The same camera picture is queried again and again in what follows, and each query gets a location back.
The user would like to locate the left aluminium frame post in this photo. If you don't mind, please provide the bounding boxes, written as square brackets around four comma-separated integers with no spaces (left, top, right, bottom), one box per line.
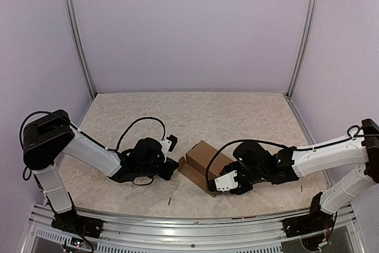
[64,0,97,100]

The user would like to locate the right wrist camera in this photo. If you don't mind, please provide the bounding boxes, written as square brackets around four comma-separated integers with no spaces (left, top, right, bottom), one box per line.
[206,170,239,193]

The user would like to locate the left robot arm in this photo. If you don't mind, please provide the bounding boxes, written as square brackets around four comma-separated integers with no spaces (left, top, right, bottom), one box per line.
[19,110,179,232]

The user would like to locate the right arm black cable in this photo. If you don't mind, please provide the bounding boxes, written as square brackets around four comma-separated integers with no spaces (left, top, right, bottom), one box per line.
[205,125,379,182]

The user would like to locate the aluminium frame post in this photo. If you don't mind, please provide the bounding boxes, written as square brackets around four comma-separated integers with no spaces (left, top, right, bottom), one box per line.
[285,0,317,101]
[64,0,97,100]

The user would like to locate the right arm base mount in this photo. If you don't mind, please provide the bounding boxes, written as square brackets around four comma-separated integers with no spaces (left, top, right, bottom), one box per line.
[282,214,334,238]

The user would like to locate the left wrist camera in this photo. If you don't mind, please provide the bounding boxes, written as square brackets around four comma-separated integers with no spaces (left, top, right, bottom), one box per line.
[160,134,178,156]

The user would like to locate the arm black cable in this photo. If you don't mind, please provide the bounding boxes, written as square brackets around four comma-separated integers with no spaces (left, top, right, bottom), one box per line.
[19,111,166,185]
[205,125,379,182]

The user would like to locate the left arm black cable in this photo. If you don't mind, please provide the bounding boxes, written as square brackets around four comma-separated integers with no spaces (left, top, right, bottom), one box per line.
[19,111,166,185]

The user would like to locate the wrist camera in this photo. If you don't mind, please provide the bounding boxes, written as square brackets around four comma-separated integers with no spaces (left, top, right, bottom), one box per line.
[206,170,239,193]
[160,134,178,156]

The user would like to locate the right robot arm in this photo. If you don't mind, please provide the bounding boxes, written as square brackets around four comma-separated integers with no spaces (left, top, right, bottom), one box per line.
[226,119,378,232]

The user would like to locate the right aluminium frame post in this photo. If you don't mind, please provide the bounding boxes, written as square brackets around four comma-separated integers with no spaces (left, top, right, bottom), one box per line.
[285,0,317,101]

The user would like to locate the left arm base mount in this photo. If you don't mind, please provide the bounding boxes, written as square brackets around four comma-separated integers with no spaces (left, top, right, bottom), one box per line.
[51,216,104,239]

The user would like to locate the front aluminium rail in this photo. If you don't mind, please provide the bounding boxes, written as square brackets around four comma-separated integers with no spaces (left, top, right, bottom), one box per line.
[16,204,368,252]

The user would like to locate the brown cardboard box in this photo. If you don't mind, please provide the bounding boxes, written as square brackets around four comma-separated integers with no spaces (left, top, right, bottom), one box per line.
[178,140,233,197]

